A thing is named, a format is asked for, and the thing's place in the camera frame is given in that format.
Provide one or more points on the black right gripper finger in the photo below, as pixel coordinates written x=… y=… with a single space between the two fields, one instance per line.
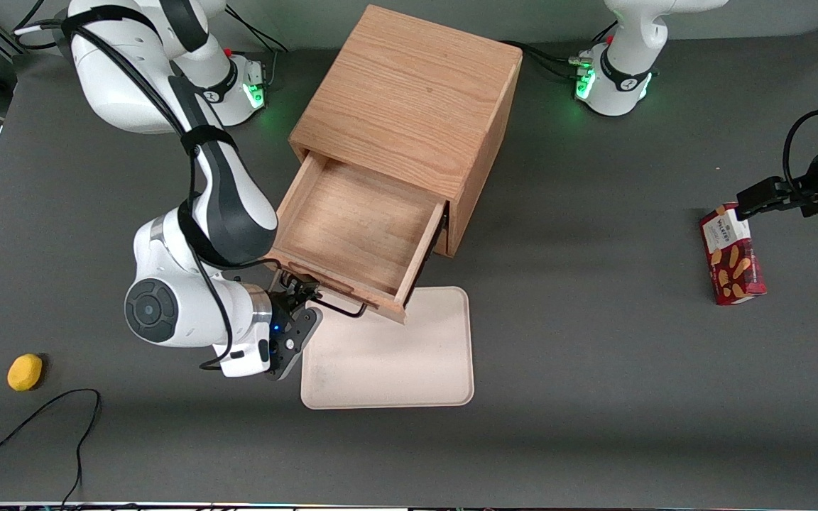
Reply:
x=295 y=291
x=295 y=341

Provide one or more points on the beige rectangular tray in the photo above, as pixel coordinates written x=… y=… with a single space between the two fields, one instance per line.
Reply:
x=395 y=362

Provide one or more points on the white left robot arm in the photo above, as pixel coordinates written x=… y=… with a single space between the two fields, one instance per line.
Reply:
x=629 y=42

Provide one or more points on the oak wooden cabinet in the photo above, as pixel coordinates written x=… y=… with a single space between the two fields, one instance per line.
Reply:
x=416 y=92

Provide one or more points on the red shortbread cookie box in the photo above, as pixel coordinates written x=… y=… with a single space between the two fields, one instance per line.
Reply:
x=732 y=259

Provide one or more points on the yellow lemon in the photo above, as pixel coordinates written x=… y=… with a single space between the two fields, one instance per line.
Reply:
x=25 y=372

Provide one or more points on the wooden drawer without front scratches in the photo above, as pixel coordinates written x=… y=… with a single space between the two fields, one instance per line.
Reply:
x=359 y=220

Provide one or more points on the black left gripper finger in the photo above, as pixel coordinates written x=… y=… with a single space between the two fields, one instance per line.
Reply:
x=782 y=204
x=764 y=193

